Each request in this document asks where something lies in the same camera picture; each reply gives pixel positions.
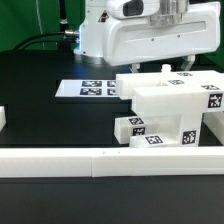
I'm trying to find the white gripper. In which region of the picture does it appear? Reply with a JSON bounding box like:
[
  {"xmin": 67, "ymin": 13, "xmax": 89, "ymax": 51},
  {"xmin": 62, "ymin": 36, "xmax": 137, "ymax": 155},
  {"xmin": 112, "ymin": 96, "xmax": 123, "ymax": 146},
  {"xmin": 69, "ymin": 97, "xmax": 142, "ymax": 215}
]
[{"xmin": 102, "ymin": 1, "xmax": 222, "ymax": 74}]

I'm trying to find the white chair back frame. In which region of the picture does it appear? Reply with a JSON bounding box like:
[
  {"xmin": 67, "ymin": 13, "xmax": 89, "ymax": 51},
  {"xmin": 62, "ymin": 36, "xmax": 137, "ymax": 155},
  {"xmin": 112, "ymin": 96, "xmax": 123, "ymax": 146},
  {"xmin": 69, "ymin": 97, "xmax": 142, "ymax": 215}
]
[{"xmin": 116, "ymin": 70, "xmax": 224, "ymax": 118}]

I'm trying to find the white chair seat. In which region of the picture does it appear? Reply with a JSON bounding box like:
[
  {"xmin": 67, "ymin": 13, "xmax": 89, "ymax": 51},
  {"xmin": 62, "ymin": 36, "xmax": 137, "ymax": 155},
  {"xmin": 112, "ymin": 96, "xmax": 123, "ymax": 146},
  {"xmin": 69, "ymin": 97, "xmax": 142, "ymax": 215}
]
[{"xmin": 143, "ymin": 63, "xmax": 204, "ymax": 148}]

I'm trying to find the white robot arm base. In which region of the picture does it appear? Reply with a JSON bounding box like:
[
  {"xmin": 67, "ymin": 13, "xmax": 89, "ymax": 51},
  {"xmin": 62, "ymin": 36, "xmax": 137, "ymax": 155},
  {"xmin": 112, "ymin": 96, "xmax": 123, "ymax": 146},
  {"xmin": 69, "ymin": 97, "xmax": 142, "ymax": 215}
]
[{"xmin": 73, "ymin": 0, "xmax": 134, "ymax": 65}]

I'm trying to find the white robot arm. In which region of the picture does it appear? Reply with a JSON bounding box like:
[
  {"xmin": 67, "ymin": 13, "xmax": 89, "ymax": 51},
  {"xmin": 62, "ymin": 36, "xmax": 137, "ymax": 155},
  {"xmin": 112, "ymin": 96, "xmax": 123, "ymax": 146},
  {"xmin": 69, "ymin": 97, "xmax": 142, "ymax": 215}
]
[{"xmin": 103, "ymin": 0, "xmax": 221, "ymax": 66}]

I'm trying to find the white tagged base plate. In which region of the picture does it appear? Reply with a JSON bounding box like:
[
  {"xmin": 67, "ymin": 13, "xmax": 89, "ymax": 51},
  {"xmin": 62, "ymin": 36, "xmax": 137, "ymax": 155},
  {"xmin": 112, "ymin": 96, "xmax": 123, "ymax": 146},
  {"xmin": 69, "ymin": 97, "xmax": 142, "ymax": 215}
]
[{"xmin": 55, "ymin": 79, "xmax": 117, "ymax": 97}]

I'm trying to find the black cable bundle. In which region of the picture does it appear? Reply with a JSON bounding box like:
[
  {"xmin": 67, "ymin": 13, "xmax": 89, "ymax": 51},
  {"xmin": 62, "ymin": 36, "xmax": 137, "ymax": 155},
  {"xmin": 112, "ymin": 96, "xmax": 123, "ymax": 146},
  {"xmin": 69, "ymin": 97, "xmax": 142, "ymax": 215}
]
[{"xmin": 13, "ymin": 29, "xmax": 81, "ymax": 52}]

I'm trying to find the white U-shaped fence wall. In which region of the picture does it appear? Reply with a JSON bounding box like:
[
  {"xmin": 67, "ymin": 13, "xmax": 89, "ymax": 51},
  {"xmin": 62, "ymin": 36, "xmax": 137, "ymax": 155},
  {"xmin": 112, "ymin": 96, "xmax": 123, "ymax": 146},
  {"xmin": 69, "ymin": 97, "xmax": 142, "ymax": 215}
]
[{"xmin": 0, "ymin": 104, "xmax": 224, "ymax": 178}]

